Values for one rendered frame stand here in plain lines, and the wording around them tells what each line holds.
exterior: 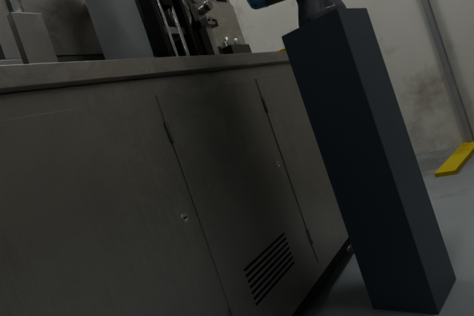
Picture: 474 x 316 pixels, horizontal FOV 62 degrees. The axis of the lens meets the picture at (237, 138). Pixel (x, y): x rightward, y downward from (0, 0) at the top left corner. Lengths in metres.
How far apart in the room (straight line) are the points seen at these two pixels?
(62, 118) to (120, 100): 0.15
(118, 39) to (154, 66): 0.60
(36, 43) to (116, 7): 0.40
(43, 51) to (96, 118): 0.45
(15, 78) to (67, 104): 0.11
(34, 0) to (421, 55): 2.65
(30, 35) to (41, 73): 0.48
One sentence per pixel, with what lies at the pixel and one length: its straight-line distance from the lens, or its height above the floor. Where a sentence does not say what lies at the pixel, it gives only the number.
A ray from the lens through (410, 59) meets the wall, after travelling 3.41.
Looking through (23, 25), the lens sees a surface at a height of 1.13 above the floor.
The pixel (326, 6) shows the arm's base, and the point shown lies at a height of 0.93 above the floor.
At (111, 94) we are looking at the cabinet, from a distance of 0.90.
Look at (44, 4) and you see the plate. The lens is 1.70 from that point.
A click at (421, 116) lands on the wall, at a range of 3.45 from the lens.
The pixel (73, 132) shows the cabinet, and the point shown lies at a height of 0.77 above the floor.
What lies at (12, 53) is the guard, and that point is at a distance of 0.86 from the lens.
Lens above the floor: 0.68
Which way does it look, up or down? 1 degrees down
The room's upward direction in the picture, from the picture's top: 19 degrees counter-clockwise
